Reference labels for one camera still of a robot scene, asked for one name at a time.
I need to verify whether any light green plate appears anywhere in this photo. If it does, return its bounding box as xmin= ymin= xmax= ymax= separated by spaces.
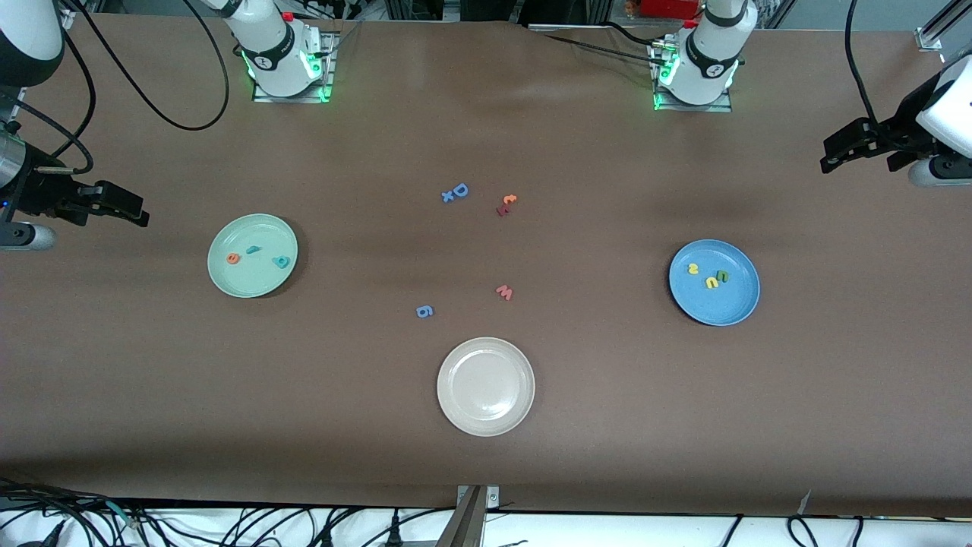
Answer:
xmin=207 ymin=213 xmax=300 ymax=299

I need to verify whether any blue plate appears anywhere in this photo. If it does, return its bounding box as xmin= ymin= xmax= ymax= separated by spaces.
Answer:
xmin=668 ymin=239 xmax=762 ymax=327

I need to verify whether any red box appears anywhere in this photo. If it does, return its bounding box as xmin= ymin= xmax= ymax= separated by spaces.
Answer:
xmin=640 ymin=0 xmax=701 ymax=20

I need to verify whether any beige plate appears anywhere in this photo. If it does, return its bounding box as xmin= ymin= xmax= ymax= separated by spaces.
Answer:
xmin=437 ymin=337 xmax=536 ymax=438

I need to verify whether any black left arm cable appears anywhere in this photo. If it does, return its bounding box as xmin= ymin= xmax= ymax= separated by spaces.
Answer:
xmin=844 ymin=0 xmax=885 ymax=130

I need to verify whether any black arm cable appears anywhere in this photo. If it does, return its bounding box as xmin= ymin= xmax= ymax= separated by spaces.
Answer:
xmin=11 ymin=0 xmax=231 ymax=177
xmin=844 ymin=0 xmax=885 ymax=130

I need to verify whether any aluminium frame profile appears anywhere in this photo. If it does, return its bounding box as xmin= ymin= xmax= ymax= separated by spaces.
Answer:
xmin=915 ymin=0 xmax=972 ymax=52

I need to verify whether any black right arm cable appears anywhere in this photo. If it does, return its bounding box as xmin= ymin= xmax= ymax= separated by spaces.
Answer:
xmin=11 ymin=0 xmax=231 ymax=177

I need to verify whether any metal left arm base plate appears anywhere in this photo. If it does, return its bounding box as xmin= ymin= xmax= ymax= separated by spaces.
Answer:
xmin=652 ymin=38 xmax=734 ymax=113

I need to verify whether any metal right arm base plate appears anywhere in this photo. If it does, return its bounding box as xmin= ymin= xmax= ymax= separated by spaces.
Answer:
xmin=252 ymin=30 xmax=336 ymax=103

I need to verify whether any thin black cable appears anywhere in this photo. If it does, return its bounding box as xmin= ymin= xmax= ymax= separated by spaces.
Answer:
xmin=532 ymin=21 xmax=669 ymax=69

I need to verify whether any metal table edge bracket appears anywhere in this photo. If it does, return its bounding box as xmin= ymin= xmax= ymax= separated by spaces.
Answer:
xmin=437 ymin=485 xmax=500 ymax=547

